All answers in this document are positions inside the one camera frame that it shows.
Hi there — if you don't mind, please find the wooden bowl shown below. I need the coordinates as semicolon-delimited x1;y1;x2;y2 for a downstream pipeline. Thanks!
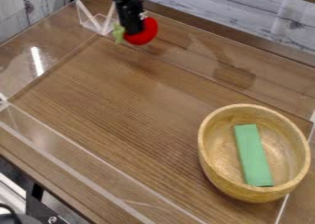
197;104;310;203

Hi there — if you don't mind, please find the clear acrylic tray wall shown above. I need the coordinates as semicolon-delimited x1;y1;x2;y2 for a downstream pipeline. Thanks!
0;95;206;224

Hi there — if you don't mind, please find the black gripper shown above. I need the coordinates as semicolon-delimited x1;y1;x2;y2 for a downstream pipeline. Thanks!
113;0;144;35

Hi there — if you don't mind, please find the clear acrylic corner bracket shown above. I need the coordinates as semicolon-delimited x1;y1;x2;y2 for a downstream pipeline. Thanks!
74;0;118;36

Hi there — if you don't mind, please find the red plush fruit green leaf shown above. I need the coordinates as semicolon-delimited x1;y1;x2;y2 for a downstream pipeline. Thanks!
112;18;158;45

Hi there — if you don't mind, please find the green rectangular block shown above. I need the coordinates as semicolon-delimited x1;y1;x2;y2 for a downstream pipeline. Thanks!
233;124;273;187

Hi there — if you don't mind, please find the black table leg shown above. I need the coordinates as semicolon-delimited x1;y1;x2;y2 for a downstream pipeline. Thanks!
27;183;43;201

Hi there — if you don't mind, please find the black cable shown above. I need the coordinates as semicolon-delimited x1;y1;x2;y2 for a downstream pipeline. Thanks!
0;203;19;224

